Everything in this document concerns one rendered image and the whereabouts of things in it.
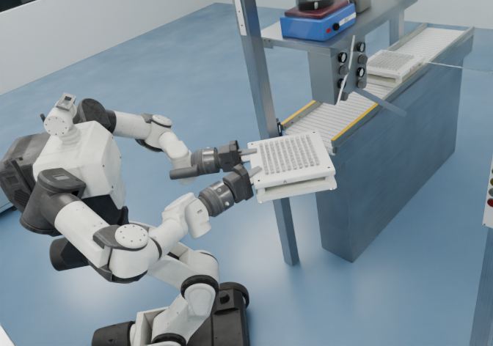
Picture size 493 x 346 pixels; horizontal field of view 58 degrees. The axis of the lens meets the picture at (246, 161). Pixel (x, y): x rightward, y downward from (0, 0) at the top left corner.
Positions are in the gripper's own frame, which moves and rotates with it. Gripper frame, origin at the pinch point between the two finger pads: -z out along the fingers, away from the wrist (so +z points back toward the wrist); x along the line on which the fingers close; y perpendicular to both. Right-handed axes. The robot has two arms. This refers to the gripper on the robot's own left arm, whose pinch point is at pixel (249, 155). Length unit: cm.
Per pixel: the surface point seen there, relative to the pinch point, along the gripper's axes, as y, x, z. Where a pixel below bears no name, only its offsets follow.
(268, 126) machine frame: -43.4, 15.1, -3.2
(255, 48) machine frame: -44.1, -19.9, -4.5
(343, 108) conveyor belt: -61, 22, -37
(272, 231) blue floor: -72, 103, 10
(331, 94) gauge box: -27.2, -3.7, -30.2
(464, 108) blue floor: -184, 106, -136
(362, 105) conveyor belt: -62, 22, -45
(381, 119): -56, 27, -53
